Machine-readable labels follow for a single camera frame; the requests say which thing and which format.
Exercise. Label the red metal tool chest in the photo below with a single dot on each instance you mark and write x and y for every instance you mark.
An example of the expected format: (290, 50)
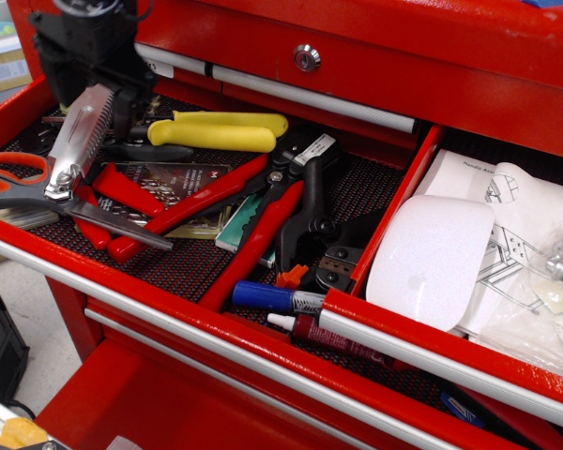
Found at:
(399, 80)

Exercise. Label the clear plastic case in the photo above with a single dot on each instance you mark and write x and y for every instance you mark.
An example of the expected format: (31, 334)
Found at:
(28, 217)

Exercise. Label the open red left drawer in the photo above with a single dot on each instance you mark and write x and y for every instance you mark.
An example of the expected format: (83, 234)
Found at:
(166, 373)

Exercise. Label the white markers label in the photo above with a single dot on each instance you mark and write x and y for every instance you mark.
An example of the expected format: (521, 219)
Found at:
(160, 68)

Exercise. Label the black small cutters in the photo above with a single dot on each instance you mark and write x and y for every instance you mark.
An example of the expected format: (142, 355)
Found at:
(146, 152)

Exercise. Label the yellow handled pliers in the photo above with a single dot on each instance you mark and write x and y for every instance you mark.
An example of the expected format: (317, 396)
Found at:
(229, 131)

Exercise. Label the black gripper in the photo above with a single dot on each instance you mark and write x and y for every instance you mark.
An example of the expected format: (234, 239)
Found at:
(89, 37)

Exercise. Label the teal white small box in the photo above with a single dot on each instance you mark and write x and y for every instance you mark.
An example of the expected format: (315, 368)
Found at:
(230, 236)

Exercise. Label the silver cabinet lock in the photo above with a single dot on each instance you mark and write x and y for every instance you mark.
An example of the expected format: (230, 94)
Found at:
(307, 58)

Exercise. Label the orange grey handled scissors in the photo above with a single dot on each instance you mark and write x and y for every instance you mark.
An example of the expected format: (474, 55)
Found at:
(17, 191)

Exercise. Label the black ratchet crimping tool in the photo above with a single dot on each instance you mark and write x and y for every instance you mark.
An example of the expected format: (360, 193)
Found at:
(336, 218)

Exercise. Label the orange plastic clip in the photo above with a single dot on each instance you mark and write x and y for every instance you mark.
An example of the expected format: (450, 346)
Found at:
(292, 278)

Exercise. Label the silver metal box cutter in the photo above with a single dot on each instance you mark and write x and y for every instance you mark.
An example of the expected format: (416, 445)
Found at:
(78, 141)

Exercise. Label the white paper instruction sheet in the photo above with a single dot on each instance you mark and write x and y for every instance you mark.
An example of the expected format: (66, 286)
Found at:
(527, 210)

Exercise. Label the red handled pliers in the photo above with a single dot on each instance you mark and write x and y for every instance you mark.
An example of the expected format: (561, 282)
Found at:
(116, 186)

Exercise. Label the clear drill bit case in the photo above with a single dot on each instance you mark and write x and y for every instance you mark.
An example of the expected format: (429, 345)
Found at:
(170, 183)

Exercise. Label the black storage crate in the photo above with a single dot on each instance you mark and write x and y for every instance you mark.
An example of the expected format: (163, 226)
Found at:
(0, 347)

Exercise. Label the red handled wire stripper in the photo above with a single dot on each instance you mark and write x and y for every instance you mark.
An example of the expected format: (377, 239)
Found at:
(233, 186)

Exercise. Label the open red right drawer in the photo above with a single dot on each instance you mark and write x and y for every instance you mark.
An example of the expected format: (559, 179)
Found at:
(492, 374)

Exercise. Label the red threadlocker bottle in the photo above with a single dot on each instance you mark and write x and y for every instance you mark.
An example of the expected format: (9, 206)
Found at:
(305, 327)

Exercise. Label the clear bag of hardware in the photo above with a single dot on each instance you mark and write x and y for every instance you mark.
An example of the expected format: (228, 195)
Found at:
(528, 324)

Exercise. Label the yellow sponge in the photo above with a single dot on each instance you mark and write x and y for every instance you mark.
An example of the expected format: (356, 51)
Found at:
(19, 432)

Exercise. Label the blue cap marker pen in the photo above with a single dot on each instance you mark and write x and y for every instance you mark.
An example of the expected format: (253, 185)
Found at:
(276, 299)

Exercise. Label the white computer mouse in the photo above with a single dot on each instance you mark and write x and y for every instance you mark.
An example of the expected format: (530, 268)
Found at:
(427, 263)

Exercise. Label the open red drawer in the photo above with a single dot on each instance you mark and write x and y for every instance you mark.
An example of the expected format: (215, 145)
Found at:
(166, 373)
(492, 374)

